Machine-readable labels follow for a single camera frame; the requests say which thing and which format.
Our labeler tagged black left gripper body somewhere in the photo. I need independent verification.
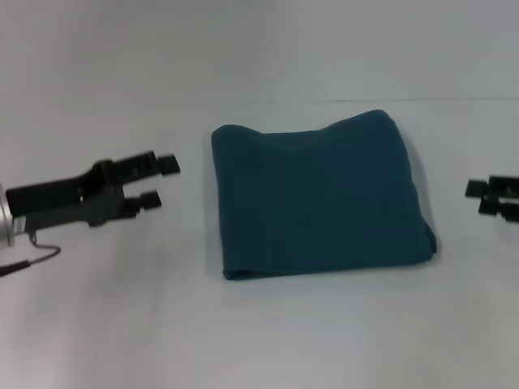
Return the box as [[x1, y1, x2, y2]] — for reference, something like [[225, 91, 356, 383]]
[[6, 160, 127, 234]]

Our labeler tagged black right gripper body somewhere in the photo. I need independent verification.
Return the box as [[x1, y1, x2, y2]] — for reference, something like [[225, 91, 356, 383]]
[[488, 174, 519, 226]]

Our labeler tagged teal blue shirt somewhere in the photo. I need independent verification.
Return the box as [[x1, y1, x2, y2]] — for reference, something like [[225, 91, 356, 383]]
[[210, 108, 440, 281]]

